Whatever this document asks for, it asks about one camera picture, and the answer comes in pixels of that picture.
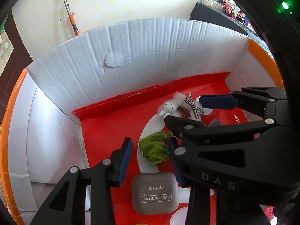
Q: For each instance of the white fluffy bunny hair clip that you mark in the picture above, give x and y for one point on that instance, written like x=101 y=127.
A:
x=168 y=107

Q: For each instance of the beige hanging organizer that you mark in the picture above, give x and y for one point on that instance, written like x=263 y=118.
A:
x=4 y=51

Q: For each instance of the red paper bag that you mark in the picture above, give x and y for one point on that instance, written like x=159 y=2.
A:
x=105 y=126

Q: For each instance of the clear plastic lid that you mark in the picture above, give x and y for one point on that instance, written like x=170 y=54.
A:
x=180 y=218

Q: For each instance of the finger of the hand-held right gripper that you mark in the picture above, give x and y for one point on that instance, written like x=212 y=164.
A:
x=218 y=102
x=187 y=127

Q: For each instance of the desk with dark cloth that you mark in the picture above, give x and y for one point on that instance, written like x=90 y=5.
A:
x=211 y=16

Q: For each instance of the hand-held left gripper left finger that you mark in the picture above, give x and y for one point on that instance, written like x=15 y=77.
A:
x=124 y=161

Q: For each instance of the orange cardboard box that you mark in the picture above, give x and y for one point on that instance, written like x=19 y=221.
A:
x=140 y=51

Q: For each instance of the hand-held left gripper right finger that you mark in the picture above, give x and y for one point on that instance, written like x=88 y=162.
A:
x=176 y=168

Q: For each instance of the green fuzzy plush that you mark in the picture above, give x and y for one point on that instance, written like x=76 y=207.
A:
x=154 y=150

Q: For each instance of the taupe eyeshadow case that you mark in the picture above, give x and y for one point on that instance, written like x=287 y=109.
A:
x=153 y=192

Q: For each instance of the row of desk knick-knacks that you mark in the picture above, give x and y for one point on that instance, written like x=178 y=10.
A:
x=229 y=9

